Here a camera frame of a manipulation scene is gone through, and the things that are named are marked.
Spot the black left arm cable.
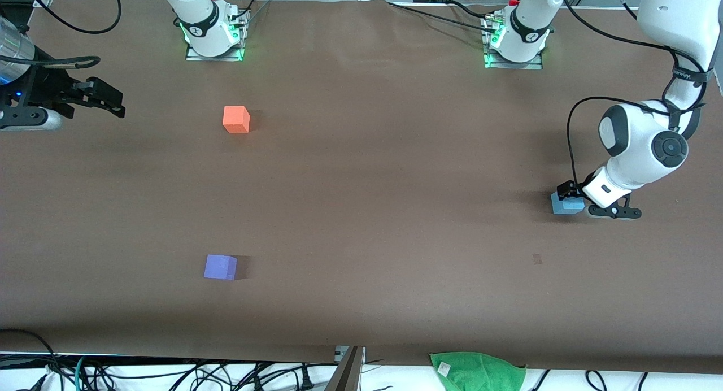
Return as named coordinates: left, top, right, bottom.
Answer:
left=559, top=0, right=709, bottom=185

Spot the orange cube block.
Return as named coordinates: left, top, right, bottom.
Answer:
left=223, top=106, right=251, bottom=134

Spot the grey metal post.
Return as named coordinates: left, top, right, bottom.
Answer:
left=324, top=346, right=366, bottom=391

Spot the green cloth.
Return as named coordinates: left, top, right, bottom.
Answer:
left=429, top=351, right=527, bottom=391

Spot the black cable across table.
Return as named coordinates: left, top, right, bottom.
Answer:
left=387, top=0, right=498, bottom=33

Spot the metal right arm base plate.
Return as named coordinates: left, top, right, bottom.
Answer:
left=185, top=44, right=245, bottom=62

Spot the black looped floor cable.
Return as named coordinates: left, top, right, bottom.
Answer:
left=0, top=328, right=60, bottom=391

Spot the light blue cube block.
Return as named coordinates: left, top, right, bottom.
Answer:
left=551, top=190, right=586, bottom=215

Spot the purple cube block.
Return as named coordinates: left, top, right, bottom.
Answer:
left=204, top=254, right=238, bottom=281

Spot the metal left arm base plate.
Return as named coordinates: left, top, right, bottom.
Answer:
left=484, top=52, right=544, bottom=71

